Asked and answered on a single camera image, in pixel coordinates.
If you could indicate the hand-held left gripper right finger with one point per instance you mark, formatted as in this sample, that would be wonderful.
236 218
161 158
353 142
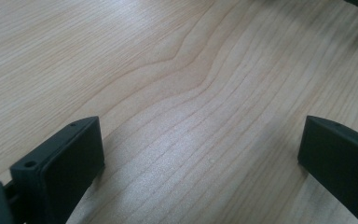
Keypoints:
341 161

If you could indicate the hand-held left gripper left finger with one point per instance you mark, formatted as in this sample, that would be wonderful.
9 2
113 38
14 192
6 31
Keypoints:
62 168

